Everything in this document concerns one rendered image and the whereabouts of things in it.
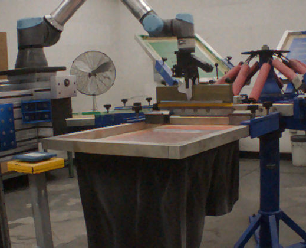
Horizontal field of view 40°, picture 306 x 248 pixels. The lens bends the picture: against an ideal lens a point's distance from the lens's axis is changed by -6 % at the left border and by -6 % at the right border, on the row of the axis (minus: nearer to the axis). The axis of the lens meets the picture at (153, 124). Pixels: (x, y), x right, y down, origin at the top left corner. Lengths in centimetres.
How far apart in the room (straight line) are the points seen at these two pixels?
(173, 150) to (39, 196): 44
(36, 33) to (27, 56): 11
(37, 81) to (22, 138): 24
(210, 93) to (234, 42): 458
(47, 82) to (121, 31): 571
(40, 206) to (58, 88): 58
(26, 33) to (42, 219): 86
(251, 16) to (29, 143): 483
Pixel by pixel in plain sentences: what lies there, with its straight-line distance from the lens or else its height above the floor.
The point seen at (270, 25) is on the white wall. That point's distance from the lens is 615.
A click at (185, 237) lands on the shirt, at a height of 66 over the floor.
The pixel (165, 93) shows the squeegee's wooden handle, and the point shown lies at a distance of 191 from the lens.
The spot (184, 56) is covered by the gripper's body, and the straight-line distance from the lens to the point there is 186.
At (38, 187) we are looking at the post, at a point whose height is 87.
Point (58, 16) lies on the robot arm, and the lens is 203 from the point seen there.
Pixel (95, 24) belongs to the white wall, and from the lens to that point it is 705.
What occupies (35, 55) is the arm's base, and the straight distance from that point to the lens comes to 190.
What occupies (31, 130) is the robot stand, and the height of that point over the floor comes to 100.
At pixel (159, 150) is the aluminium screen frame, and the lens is 126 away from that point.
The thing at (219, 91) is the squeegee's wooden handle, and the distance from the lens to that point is 178.
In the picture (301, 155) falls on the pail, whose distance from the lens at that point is 570.
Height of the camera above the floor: 117
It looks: 6 degrees down
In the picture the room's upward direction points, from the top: 3 degrees counter-clockwise
